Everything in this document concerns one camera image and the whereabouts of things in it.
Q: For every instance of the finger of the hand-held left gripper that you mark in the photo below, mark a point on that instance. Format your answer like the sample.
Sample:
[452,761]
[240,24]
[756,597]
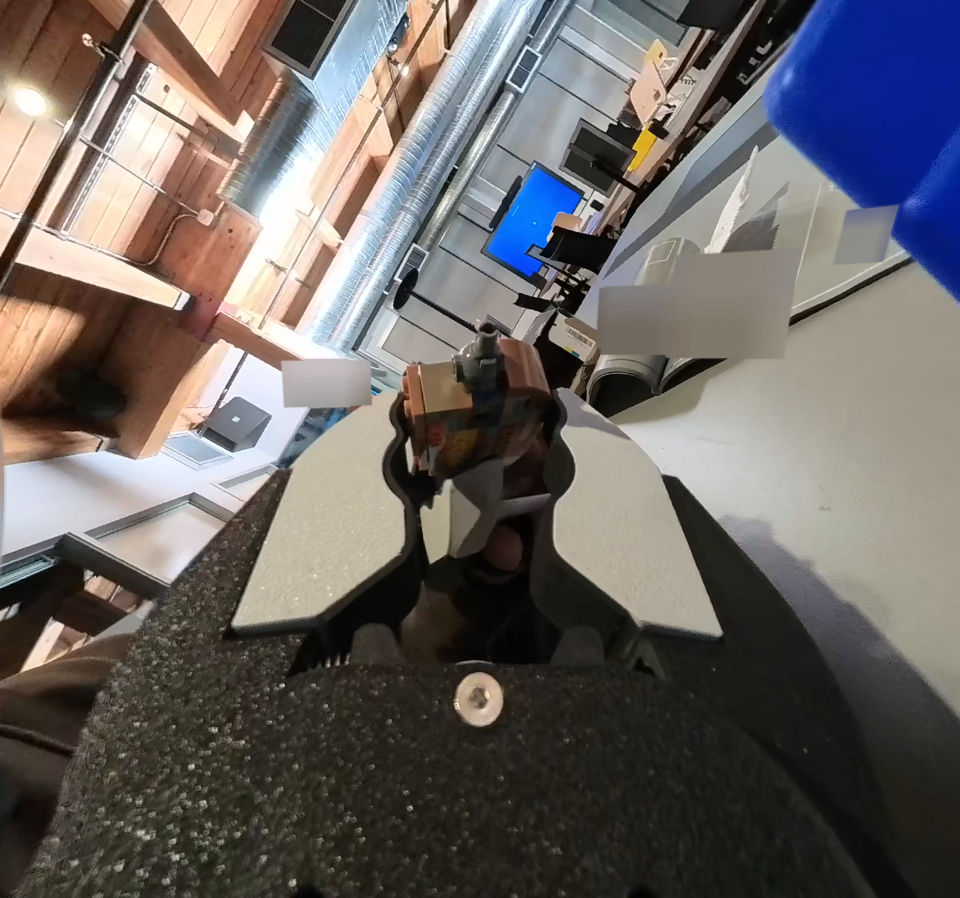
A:
[469,515]

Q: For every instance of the toy brick model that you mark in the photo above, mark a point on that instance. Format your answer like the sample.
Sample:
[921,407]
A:
[450,403]

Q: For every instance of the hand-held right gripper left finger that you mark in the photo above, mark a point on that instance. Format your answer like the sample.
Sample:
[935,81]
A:
[330,530]

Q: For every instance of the person's right forearm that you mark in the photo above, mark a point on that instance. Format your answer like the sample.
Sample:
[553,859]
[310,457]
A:
[37,725]

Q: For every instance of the black wall speaker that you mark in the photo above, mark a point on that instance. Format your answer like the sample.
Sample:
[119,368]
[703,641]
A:
[236,425]

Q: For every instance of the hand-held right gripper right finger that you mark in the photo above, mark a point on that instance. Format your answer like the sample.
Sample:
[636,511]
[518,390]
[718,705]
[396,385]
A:
[622,538]

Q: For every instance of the metal air vent box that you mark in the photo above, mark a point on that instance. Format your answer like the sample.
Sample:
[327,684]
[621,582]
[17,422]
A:
[315,9]

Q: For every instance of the round ceiling light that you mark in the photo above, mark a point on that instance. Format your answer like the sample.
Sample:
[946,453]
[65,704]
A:
[28,101]

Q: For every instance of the person's left hand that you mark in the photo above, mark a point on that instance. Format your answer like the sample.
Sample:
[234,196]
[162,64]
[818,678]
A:
[504,549]

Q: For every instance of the blue monitor screen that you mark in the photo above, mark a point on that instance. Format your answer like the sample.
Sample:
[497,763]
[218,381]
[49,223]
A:
[536,215]

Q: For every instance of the black monitor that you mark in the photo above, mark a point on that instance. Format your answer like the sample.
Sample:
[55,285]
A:
[596,152]

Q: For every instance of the grey desk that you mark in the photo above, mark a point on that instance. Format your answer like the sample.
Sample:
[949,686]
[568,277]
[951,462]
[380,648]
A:
[750,463]

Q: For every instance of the blue plastic bin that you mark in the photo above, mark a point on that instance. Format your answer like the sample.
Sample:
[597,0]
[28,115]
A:
[862,88]

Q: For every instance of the silver ventilation duct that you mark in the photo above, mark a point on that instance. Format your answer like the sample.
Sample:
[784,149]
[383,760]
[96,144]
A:
[277,140]
[420,155]

